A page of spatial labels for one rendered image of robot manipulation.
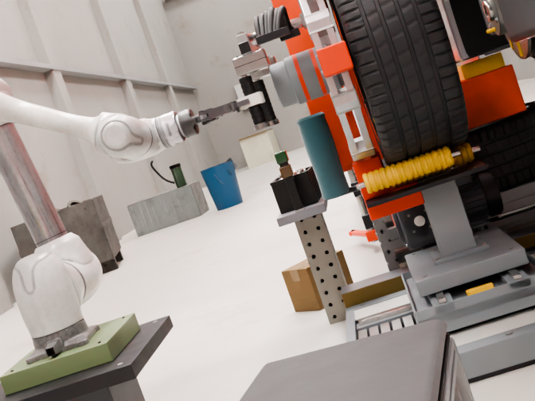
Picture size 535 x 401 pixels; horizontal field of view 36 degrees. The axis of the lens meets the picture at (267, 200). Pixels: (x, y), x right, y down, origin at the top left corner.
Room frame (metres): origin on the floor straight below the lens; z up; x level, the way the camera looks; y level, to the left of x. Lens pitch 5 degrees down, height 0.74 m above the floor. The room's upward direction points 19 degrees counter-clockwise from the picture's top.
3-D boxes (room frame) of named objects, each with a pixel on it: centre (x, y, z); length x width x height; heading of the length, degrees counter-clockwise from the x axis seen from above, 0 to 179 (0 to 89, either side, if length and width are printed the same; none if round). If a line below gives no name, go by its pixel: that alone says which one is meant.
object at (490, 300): (2.33, -0.47, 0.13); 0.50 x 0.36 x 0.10; 173
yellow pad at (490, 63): (2.79, -0.83, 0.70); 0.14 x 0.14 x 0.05; 83
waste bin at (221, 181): (10.26, 0.44, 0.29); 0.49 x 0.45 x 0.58; 85
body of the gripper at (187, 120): (2.26, 0.11, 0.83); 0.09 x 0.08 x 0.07; 83
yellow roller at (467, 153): (2.35, -0.47, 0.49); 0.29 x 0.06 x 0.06; 83
